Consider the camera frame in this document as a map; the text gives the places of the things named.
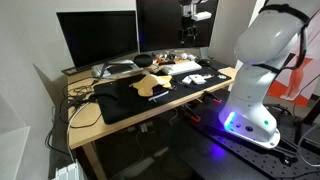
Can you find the tall black monitor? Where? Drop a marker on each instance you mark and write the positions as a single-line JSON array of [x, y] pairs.
[[156, 26]]

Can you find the white flat box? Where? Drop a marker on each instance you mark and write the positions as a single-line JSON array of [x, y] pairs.
[[198, 79]]

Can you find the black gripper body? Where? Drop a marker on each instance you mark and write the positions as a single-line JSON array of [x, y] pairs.
[[188, 23]]

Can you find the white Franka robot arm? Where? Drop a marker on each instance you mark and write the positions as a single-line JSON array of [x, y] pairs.
[[260, 100]]

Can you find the black round case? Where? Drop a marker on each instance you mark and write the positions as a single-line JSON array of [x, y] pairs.
[[143, 60]]

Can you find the black metal stand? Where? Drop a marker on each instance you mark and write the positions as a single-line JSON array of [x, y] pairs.
[[311, 116]]

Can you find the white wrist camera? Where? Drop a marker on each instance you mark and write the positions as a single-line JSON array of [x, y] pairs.
[[201, 15]]

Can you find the small white card box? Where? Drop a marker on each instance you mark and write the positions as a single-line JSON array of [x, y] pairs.
[[186, 80]]

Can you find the black flat monitor foot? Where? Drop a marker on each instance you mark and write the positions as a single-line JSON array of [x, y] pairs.
[[71, 70]]

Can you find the small silver sticker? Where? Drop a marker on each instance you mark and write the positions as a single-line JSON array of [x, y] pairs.
[[222, 77]]

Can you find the black perforated breadboard table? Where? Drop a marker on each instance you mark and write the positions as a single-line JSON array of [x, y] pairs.
[[250, 156]]

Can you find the small white ball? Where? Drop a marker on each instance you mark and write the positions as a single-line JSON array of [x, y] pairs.
[[184, 55]]

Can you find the grey power strip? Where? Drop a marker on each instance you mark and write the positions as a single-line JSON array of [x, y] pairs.
[[146, 127]]

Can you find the black desk mat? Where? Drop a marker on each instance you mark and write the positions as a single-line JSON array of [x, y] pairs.
[[126, 103]]

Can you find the orange and white poster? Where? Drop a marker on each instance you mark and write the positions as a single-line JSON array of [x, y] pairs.
[[296, 80]]

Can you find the white keyboard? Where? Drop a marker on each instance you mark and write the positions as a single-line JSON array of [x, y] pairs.
[[181, 67]]

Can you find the wide black monitor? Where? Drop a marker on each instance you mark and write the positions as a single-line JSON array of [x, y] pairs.
[[96, 36]]

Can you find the orange towel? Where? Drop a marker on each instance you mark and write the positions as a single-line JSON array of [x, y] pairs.
[[148, 85]]

